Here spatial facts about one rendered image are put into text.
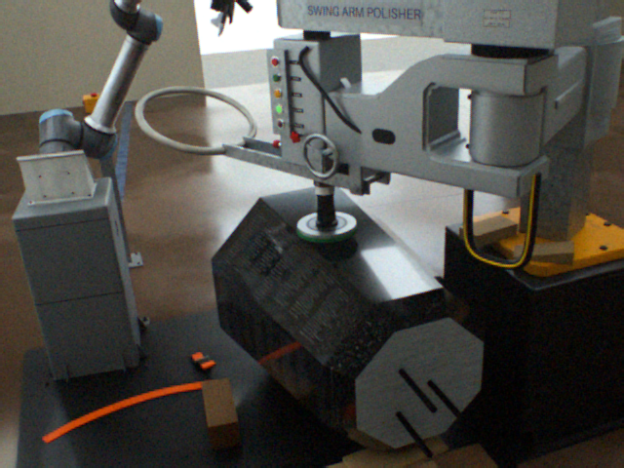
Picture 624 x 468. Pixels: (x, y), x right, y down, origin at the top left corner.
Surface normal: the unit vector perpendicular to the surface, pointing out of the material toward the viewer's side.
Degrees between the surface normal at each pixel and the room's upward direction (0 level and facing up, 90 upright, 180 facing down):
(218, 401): 0
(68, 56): 90
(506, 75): 90
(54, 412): 0
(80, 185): 90
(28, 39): 90
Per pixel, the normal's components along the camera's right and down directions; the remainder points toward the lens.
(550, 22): -0.64, 0.35
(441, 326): 0.36, 0.37
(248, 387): -0.05, -0.91
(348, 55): 0.77, 0.23
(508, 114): -0.18, 0.42
